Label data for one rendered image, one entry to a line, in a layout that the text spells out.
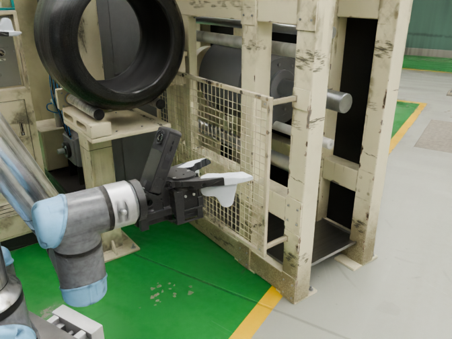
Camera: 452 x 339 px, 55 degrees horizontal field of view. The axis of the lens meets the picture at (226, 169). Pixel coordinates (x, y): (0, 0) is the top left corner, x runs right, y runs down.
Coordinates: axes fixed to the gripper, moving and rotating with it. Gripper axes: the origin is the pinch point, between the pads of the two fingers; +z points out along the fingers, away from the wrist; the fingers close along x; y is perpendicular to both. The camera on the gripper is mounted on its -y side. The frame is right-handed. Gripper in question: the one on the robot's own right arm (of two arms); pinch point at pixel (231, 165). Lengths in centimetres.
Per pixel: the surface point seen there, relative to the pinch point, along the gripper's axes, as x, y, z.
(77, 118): -121, 4, 1
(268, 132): -62, 11, 56
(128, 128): -115, 11, 20
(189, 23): -139, -33, 67
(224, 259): -118, 91, 65
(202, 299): -96, 94, 38
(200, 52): -167, -17, 88
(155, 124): -114, 11, 32
